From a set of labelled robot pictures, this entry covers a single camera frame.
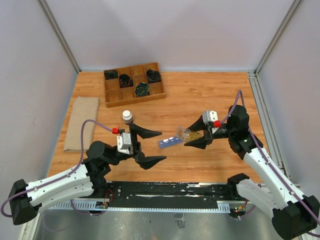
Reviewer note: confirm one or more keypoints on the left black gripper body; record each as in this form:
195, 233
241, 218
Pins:
136, 144

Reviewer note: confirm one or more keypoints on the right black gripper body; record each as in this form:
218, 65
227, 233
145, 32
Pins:
222, 132

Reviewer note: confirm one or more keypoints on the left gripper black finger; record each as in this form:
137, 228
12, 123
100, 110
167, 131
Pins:
143, 132
147, 162

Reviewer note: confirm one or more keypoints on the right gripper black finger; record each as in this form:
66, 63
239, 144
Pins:
200, 143
199, 125

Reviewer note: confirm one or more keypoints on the clear jar of yellow pills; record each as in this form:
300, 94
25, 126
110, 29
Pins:
187, 135

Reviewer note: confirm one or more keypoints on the blue weekly pill organizer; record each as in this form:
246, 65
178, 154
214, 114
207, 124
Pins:
169, 142

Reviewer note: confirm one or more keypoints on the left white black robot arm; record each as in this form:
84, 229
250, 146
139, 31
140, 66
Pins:
86, 179

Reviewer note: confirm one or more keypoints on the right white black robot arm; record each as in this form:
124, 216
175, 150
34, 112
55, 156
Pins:
292, 213

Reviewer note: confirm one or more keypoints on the brown bottle with white cap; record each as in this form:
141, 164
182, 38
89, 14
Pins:
127, 117

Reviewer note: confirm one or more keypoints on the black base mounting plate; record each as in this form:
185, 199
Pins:
165, 195

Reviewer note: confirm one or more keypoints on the wooden compartment tray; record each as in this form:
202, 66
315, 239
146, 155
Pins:
133, 84

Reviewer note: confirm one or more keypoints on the folded beige cloth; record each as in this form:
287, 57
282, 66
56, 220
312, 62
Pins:
83, 108

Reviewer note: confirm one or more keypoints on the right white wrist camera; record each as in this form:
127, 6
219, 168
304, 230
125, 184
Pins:
209, 116

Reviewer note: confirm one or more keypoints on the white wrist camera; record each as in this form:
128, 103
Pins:
124, 143
209, 116

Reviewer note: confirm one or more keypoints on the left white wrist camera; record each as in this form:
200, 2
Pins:
124, 143

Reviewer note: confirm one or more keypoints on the grey slotted cable duct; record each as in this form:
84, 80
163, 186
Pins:
96, 206

